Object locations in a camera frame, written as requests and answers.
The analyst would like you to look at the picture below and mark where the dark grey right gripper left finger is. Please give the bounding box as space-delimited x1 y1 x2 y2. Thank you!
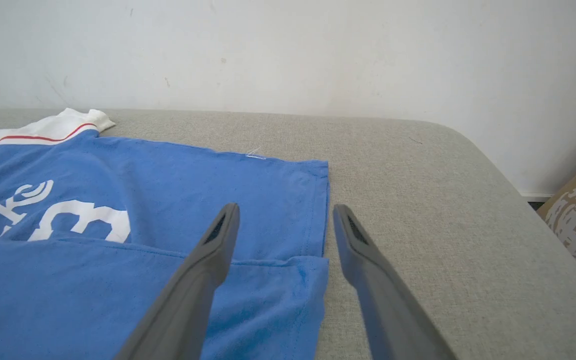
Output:
112 202 241 360

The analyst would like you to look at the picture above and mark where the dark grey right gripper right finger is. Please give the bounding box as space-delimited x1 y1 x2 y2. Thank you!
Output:
332 203 459 360

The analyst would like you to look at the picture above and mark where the blue white red-striped jersey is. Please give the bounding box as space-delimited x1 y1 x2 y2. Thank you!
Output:
0 107 330 360

